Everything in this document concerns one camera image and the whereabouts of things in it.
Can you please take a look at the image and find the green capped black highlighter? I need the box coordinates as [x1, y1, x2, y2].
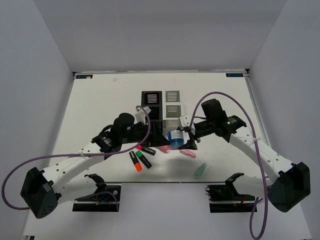
[135, 150, 152, 169]

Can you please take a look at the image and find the pink capped black highlighter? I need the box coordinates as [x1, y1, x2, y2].
[136, 145, 156, 156]

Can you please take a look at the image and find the green transparent tube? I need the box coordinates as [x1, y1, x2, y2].
[194, 163, 207, 180]

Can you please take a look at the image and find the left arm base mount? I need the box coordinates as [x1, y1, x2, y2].
[72, 173, 122, 213]

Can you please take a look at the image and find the white mesh organizer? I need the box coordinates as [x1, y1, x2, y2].
[162, 90, 185, 135]

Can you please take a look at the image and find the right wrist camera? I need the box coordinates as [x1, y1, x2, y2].
[178, 115, 196, 134]

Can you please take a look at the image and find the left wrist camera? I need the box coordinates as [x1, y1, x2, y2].
[135, 106, 151, 125]

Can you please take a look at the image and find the right blue corner label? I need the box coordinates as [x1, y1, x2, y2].
[225, 72, 244, 78]

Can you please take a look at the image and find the black mesh organizer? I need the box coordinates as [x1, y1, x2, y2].
[141, 91, 163, 133]

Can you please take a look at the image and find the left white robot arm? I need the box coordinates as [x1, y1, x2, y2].
[20, 113, 169, 219]

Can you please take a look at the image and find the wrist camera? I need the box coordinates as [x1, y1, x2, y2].
[135, 106, 151, 125]
[178, 115, 196, 134]

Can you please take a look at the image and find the pink transparent tube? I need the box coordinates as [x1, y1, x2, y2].
[179, 149, 196, 159]

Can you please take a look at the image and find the orange capped black highlighter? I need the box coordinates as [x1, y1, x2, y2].
[129, 151, 142, 172]

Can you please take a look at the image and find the blue corner label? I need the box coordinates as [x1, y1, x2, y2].
[225, 72, 244, 78]
[75, 74, 93, 79]

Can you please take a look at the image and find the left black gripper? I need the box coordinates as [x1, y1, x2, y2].
[120, 120, 170, 147]

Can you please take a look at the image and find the blue glue jar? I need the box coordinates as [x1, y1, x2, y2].
[167, 129, 185, 150]

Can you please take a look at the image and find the pink tube with pins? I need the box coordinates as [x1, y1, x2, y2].
[159, 145, 170, 153]

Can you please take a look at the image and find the left blue corner label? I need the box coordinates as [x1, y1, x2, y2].
[75, 74, 93, 79]

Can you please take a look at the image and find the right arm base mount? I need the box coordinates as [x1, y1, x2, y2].
[205, 172, 257, 214]

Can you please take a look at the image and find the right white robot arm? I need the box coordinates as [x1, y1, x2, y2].
[179, 99, 311, 213]

